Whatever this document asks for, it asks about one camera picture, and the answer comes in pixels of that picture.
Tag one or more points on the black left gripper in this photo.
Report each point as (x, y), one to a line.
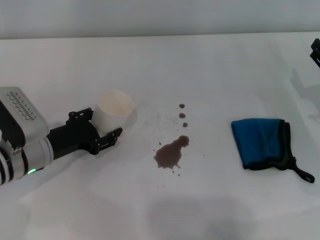
(75, 137)

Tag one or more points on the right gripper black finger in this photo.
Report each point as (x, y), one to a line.
(316, 53)

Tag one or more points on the white paper cup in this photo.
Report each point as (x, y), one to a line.
(112, 115)

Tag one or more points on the blue rag with black trim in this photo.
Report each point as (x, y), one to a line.
(252, 140)

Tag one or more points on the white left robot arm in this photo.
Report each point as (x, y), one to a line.
(35, 155)

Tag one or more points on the large dark liquid puddle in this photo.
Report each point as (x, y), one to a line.
(167, 155)

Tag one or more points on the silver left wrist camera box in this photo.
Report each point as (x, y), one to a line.
(22, 110)

